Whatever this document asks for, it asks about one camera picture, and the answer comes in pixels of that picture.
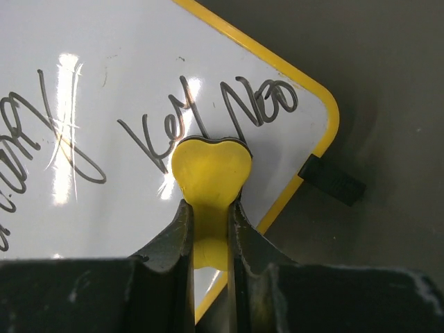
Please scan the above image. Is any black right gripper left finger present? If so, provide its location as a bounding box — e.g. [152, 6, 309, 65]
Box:
[130, 200, 194, 332]

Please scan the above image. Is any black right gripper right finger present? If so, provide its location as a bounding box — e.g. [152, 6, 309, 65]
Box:
[228, 201, 298, 332]

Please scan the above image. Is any yellow bone-shaped eraser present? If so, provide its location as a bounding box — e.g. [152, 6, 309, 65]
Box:
[171, 136, 253, 271]

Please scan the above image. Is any yellow framed whiteboard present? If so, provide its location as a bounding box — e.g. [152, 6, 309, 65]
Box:
[0, 0, 367, 325]

